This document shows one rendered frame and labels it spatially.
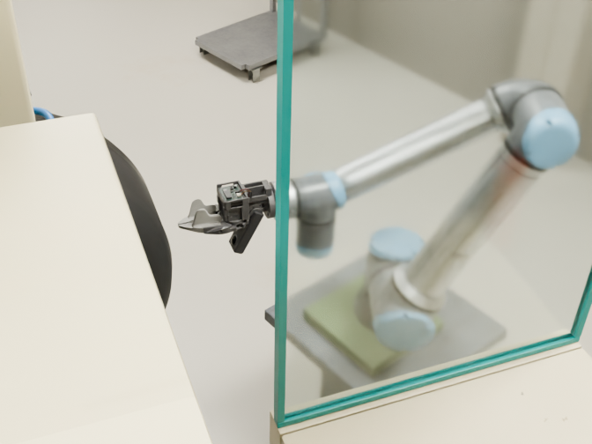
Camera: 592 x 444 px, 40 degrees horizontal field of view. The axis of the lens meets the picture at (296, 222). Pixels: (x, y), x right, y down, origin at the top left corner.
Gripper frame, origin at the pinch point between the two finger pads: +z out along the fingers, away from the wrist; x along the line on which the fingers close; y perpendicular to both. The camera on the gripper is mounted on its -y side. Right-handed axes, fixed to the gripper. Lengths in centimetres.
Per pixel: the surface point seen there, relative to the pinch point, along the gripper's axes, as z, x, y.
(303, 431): -2, 67, 10
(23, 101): 28, 39, 57
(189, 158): -47, -198, -117
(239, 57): -97, -272, -105
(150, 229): 10.0, 16.0, 14.0
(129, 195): 12.6, 13.4, 20.8
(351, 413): -10, 66, 10
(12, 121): 30, 39, 55
